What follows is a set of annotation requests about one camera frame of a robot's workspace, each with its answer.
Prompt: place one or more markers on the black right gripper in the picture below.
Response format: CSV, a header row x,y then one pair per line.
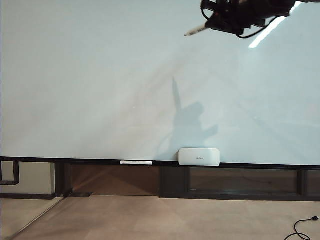
x,y
237,15

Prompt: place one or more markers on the white marker with orange label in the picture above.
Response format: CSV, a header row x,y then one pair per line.
x,y
195,30

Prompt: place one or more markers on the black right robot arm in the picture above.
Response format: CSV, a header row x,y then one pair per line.
x,y
275,6

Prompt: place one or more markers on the white glass whiteboard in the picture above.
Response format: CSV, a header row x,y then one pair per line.
x,y
100,75

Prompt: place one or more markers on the white whiteboard eraser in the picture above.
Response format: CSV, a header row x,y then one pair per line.
x,y
198,156

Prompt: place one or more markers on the black pen tray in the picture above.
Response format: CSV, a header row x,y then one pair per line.
x,y
162,163

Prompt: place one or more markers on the white marker with black cap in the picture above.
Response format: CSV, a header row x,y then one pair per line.
x,y
135,162

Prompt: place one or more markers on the black floor plate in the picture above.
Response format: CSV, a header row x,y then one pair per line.
x,y
82,194

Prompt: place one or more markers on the dark wood wall panel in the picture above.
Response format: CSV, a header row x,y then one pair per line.
x,y
112,180

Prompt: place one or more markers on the black pipe frame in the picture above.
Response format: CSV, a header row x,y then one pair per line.
x,y
15,173

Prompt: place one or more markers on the thin silver floor rail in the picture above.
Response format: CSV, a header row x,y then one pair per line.
x,y
37,217

